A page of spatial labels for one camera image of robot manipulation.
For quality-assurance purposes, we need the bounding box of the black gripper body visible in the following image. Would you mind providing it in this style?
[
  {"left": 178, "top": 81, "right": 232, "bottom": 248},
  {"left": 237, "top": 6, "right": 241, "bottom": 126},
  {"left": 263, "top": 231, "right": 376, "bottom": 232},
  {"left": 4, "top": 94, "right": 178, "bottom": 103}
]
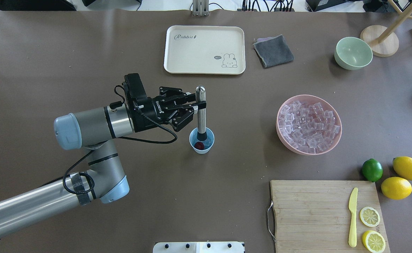
[{"left": 131, "top": 86, "right": 194, "bottom": 132}]

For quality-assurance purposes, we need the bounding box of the steel muddler black tip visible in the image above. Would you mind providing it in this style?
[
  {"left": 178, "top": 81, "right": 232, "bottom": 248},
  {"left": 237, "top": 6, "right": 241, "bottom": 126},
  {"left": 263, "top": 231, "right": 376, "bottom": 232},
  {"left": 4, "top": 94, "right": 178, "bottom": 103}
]
[{"left": 196, "top": 85, "right": 207, "bottom": 142}]

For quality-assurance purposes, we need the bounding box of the red strawberry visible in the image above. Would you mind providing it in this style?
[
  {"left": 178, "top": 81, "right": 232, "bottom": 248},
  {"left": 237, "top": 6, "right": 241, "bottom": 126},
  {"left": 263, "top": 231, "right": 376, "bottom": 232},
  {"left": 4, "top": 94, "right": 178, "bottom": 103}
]
[{"left": 194, "top": 141, "right": 205, "bottom": 150}]

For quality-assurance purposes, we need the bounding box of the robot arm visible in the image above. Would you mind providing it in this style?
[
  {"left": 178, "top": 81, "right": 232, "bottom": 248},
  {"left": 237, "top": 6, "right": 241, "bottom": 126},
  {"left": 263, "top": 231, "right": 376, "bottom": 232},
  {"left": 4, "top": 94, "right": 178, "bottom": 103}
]
[{"left": 0, "top": 83, "right": 207, "bottom": 240}]

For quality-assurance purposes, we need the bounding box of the light blue plastic cup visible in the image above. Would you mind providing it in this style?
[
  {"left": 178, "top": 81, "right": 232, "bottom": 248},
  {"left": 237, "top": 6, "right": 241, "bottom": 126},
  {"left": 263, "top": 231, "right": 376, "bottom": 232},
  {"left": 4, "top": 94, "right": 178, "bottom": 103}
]
[{"left": 189, "top": 128, "right": 215, "bottom": 154}]

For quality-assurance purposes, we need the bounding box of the pink bowl of ice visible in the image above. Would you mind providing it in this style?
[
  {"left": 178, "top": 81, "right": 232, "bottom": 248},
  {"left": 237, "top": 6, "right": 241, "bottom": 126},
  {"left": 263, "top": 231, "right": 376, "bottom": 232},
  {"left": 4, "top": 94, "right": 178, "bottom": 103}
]
[{"left": 275, "top": 95, "right": 342, "bottom": 156}]

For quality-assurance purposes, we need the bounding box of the wooden cup tree stand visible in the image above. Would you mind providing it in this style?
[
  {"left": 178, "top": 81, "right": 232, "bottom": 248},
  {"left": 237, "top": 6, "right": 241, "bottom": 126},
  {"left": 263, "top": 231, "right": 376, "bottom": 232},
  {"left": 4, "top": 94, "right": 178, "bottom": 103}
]
[{"left": 360, "top": 0, "right": 412, "bottom": 57}]

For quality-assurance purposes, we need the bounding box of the cream rabbit tray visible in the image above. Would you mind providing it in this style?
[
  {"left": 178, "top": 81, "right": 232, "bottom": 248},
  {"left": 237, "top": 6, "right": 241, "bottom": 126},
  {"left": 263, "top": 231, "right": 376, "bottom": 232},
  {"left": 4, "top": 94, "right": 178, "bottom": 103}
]
[{"left": 164, "top": 25, "right": 246, "bottom": 75}]

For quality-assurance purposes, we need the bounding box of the grey folded cloth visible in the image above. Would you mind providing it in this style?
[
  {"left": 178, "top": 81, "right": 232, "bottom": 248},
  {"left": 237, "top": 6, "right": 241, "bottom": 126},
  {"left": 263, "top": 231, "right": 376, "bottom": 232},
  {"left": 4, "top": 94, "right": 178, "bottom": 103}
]
[{"left": 253, "top": 34, "right": 294, "bottom": 68}]

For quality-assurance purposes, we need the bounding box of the mint green bowl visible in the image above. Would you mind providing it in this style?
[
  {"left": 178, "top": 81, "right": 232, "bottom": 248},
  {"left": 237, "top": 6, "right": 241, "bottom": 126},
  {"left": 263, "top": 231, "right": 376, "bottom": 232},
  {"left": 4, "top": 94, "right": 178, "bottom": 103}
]
[{"left": 334, "top": 37, "right": 373, "bottom": 70}]

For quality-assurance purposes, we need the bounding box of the black monitor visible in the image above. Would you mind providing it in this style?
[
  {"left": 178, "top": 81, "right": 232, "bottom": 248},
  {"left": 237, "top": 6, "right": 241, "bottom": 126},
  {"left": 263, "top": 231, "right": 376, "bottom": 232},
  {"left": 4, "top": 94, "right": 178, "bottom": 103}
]
[{"left": 0, "top": 0, "right": 76, "bottom": 11}]

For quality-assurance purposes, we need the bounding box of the green lime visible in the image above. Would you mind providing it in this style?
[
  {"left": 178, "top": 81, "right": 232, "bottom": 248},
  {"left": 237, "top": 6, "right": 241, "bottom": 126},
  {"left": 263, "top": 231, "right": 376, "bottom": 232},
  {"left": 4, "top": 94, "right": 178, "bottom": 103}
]
[{"left": 361, "top": 158, "right": 384, "bottom": 182}]

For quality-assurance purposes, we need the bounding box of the yellow plastic knife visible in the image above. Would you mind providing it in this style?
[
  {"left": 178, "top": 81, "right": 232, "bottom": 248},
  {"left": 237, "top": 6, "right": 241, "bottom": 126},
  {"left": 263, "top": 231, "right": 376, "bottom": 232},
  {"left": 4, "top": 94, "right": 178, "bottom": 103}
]
[{"left": 348, "top": 187, "right": 358, "bottom": 248}]

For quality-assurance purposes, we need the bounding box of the lemon half slice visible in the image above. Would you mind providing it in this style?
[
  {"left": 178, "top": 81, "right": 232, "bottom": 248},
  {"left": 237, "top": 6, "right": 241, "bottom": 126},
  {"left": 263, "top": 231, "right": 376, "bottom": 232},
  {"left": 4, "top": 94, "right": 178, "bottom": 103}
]
[
  {"left": 362, "top": 230, "right": 387, "bottom": 253},
  {"left": 359, "top": 206, "right": 381, "bottom": 227}
]

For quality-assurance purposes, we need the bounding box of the whole yellow lemon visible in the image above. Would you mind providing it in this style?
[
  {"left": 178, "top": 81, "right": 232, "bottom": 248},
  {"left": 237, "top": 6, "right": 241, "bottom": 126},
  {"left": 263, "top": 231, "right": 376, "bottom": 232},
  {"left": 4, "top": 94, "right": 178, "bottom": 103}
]
[
  {"left": 381, "top": 177, "right": 412, "bottom": 200},
  {"left": 392, "top": 156, "right": 412, "bottom": 181}
]

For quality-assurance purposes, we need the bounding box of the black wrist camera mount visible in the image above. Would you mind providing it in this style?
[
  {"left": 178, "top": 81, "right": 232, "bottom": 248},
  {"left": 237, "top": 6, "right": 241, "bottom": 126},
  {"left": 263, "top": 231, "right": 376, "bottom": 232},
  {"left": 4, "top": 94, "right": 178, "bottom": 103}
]
[{"left": 123, "top": 73, "right": 151, "bottom": 108}]

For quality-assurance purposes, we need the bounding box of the aluminium frame post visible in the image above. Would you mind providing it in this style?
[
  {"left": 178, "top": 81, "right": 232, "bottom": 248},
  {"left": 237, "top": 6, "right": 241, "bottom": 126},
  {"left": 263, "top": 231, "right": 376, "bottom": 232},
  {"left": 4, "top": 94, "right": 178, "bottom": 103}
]
[{"left": 192, "top": 0, "right": 209, "bottom": 17}]

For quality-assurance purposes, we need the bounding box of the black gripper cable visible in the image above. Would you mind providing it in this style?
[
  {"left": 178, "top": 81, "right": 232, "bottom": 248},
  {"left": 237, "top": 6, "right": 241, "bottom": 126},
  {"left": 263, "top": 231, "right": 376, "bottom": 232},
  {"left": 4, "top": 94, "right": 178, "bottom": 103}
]
[{"left": 63, "top": 84, "right": 178, "bottom": 195}]

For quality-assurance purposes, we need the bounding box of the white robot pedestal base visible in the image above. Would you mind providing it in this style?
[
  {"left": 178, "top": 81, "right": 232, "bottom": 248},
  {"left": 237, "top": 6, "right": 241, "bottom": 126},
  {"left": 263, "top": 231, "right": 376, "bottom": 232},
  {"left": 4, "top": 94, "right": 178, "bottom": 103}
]
[{"left": 152, "top": 241, "right": 246, "bottom": 253}]

